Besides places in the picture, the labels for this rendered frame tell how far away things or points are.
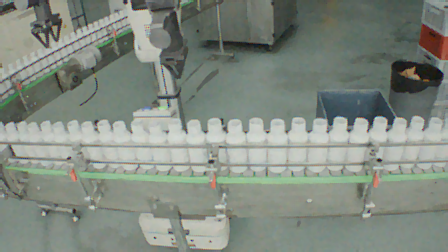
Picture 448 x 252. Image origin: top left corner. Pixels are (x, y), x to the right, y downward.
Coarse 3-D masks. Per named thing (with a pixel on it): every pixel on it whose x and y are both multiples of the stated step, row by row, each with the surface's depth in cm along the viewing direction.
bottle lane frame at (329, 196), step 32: (32, 192) 111; (64, 192) 108; (128, 192) 102; (160, 192) 100; (192, 192) 99; (256, 192) 96; (288, 192) 94; (320, 192) 93; (352, 192) 92; (384, 192) 91; (416, 192) 90
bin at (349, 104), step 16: (320, 96) 147; (336, 96) 146; (352, 96) 145; (368, 96) 144; (320, 112) 139; (336, 112) 151; (352, 112) 150; (368, 112) 149; (384, 112) 135; (352, 128) 119
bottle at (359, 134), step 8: (360, 120) 85; (360, 128) 83; (352, 136) 85; (360, 136) 84; (368, 136) 85; (352, 152) 87; (360, 152) 86; (352, 160) 88; (360, 160) 88; (352, 168) 90; (360, 168) 90
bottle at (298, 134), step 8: (296, 120) 88; (304, 120) 87; (296, 128) 86; (304, 128) 87; (288, 136) 89; (296, 136) 87; (304, 136) 87; (288, 144) 90; (288, 152) 91; (296, 152) 89; (304, 152) 90; (288, 160) 93; (296, 160) 91; (304, 160) 91; (296, 168) 92
